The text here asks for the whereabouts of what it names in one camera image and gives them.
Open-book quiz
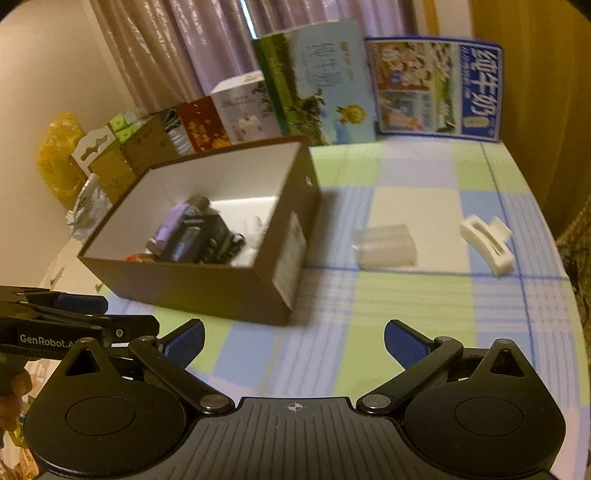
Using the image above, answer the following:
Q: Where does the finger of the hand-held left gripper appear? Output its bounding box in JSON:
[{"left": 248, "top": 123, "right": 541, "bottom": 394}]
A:
[
  {"left": 0, "top": 286, "right": 109, "bottom": 315},
  {"left": 28, "top": 307, "right": 160, "bottom": 347}
]

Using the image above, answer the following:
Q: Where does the red gold print box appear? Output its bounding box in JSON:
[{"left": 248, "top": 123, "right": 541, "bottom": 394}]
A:
[{"left": 178, "top": 96, "right": 232, "bottom": 154}]

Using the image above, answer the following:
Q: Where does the purple box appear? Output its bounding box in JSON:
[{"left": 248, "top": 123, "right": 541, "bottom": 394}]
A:
[{"left": 147, "top": 203, "right": 195, "bottom": 259}]

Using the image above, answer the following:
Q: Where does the pale purple curtain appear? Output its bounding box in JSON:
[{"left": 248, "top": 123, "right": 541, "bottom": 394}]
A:
[{"left": 90, "top": 0, "right": 430, "bottom": 118}]

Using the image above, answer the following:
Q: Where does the small black item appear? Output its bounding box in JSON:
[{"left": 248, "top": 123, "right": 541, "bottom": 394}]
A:
[{"left": 225, "top": 231, "right": 247, "bottom": 259}]

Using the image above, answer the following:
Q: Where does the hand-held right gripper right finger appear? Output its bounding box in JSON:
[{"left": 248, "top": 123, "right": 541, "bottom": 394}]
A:
[{"left": 358, "top": 319, "right": 536, "bottom": 413}]

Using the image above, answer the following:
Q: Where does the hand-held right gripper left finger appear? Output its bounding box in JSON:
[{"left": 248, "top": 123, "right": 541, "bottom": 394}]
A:
[{"left": 58, "top": 318, "right": 235, "bottom": 415}]

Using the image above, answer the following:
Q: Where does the blue milk carton box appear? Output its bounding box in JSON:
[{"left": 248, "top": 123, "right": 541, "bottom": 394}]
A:
[{"left": 365, "top": 38, "right": 503, "bottom": 144}]

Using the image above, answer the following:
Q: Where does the clear plastic container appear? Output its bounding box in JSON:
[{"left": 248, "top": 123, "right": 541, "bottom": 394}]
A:
[{"left": 353, "top": 223, "right": 419, "bottom": 269}]

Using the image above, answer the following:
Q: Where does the white hair claw clip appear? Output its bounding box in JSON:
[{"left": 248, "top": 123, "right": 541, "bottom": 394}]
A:
[{"left": 460, "top": 215, "right": 515, "bottom": 278}]

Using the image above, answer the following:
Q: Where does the white cabinet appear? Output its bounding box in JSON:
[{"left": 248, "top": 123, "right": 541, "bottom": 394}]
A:
[{"left": 37, "top": 235, "right": 114, "bottom": 301}]

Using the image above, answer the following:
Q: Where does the floral cloth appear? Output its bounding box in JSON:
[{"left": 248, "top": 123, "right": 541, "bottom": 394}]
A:
[{"left": 0, "top": 360, "right": 63, "bottom": 480}]

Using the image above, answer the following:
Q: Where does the white floral print box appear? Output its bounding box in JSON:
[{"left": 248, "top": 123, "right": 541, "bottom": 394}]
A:
[{"left": 210, "top": 71, "right": 282, "bottom": 144}]

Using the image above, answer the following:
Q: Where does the brown box white hang tab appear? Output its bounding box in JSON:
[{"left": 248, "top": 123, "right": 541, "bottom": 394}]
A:
[{"left": 70, "top": 126, "right": 137, "bottom": 204}]

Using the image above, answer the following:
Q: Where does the green white small box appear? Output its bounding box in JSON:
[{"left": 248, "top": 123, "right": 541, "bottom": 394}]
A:
[{"left": 108, "top": 108, "right": 148, "bottom": 139}]

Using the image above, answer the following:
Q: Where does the silvery plastic bag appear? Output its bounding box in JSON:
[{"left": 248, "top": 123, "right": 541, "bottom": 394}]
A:
[{"left": 65, "top": 173, "right": 114, "bottom": 243}]

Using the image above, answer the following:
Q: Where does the person's left hand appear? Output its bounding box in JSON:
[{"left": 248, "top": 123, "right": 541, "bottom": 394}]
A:
[{"left": 0, "top": 373, "right": 31, "bottom": 432}]

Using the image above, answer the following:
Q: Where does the black white patterned box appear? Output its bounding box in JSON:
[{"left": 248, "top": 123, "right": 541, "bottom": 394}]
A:
[{"left": 159, "top": 108, "right": 195, "bottom": 158}]

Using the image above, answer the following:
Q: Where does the plain brown cardboard box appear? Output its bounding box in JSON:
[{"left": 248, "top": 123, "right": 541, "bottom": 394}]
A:
[{"left": 120, "top": 117, "right": 178, "bottom": 174}]

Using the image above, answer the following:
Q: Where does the green light blue carton box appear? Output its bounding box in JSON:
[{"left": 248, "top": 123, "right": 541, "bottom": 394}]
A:
[{"left": 252, "top": 18, "right": 377, "bottom": 146}]

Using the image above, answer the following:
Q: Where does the small black box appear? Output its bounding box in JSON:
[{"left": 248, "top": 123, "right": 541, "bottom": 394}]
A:
[{"left": 159, "top": 215, "right": 234, "bottom": 265}]

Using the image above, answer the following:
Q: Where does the yellow plastic bag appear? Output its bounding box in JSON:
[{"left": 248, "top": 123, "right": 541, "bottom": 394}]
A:
[{"left": 37, "top": 113, "right": 90, "bottom": 199}]

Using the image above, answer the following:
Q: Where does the dark mesh fabric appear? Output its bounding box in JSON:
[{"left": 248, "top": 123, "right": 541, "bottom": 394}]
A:
[{"left": 554, "top": 194, "right": 591, "bottom": 333}]

